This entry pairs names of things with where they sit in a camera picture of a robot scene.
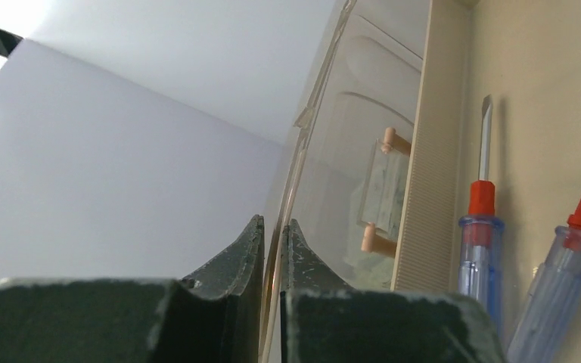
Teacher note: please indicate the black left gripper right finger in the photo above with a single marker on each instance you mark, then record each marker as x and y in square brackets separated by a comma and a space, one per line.
[324, 319]

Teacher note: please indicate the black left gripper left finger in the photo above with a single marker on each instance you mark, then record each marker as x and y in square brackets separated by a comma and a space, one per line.
[210, 315]

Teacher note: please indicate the beige plastic toolbox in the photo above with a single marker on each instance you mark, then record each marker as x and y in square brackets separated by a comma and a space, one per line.
[378, 167]

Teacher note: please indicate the blue handled screwdriver red collar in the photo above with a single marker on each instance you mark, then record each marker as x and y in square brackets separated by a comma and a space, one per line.
[480, 271]

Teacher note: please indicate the small blue precision screwdriver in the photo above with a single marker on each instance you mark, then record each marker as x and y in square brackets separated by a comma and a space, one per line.
[551, 299]

